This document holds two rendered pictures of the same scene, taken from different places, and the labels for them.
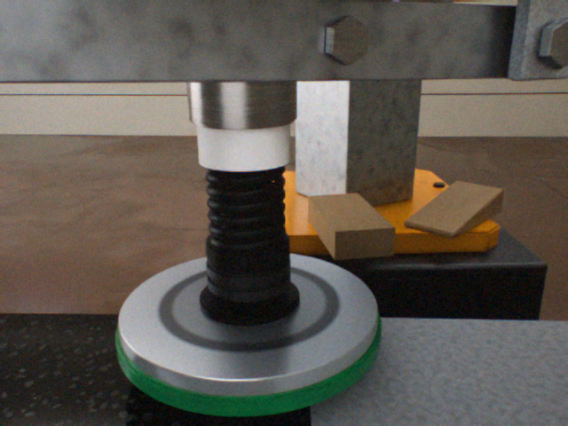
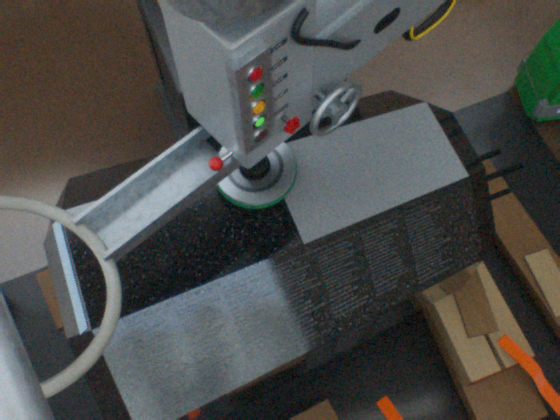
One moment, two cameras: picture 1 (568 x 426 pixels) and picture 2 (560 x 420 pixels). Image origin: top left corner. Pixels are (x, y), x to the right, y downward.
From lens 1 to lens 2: 1.39 m
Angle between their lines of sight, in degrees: 47
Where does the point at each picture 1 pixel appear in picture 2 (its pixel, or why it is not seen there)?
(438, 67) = not seen: hidden behind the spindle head
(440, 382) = (314, 168)
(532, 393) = (338, 164)
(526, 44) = not seen: hidden behind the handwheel
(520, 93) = not seen: outside the picture
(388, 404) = (301, 182)
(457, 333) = (316, 142)
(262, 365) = (272, 193)
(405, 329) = (299, 146)
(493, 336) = (327, 140)
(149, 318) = (230, 185)
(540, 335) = (341, 135)
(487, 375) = (326, 161)
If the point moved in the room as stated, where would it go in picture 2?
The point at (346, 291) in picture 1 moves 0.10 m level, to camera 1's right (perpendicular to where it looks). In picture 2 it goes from (282, 152) to (317, 139)
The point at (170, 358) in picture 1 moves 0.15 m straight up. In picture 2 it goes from (247, 199) to (243, 171)
